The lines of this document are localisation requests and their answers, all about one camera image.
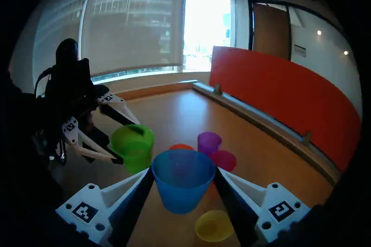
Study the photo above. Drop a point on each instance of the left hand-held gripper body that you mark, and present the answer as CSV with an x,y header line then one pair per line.
x,y
69,84

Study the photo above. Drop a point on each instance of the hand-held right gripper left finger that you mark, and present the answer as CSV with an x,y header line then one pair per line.
x,y
116,200

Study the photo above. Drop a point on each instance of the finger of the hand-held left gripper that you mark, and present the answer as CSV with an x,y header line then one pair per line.
x,y
116,105
78,139

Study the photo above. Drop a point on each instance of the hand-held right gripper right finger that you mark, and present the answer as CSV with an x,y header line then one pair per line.
x,y
255,200

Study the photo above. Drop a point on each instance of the green plastic cup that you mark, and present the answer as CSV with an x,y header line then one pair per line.
x,y
133,148

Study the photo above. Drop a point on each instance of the blue plastic cup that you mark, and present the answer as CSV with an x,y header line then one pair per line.
x,y
183,180

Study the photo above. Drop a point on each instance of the yellow plastic cup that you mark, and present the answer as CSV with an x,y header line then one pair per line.
x,y
213,226

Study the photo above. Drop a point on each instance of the pink plastic cup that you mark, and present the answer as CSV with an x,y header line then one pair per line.
x,y
224,160

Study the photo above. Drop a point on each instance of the purple plastic cup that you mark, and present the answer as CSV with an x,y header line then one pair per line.
x,y
208,142

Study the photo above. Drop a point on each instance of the orange plastic cup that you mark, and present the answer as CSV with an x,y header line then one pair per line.
x,y
181,147

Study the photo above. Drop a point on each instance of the red desk screen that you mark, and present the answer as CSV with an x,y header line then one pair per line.
x,y
278,99

